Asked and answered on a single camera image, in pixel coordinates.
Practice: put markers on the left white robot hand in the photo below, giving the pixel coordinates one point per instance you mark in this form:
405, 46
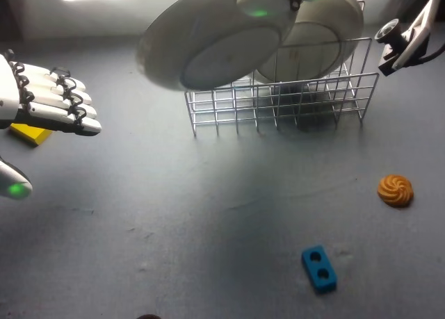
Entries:
48, 96

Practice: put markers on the plain white plate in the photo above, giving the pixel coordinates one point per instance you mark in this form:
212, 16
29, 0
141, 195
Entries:
323, 44

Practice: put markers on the yellow block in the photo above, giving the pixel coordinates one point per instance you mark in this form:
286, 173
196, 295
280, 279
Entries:
33, 135

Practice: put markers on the orange swirl cookie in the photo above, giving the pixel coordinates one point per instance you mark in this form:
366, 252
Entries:
395, 191

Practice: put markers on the blue block with two holes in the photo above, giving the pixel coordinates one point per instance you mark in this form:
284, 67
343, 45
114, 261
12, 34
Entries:
318, 268

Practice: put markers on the black camera on white bracket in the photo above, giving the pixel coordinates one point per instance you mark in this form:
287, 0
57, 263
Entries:
412, 44

